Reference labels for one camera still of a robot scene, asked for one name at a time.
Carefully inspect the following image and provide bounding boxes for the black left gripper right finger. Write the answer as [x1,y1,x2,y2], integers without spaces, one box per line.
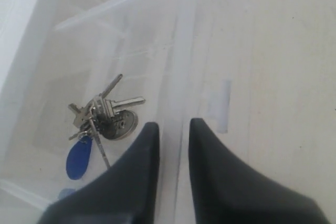
[188,118,329,223]

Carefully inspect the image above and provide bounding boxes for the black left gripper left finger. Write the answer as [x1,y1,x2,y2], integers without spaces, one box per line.
[38,122,160,224]

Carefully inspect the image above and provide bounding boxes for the key bunch with blue fob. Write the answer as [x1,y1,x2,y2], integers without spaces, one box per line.
[66,74,145,180]

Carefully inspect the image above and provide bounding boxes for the clear plastic bin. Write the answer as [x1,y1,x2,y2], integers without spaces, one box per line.
[1,0,196,209]

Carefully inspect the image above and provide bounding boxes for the white plastic drawer cabinet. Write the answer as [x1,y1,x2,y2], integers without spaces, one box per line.
[1,0,335,223]

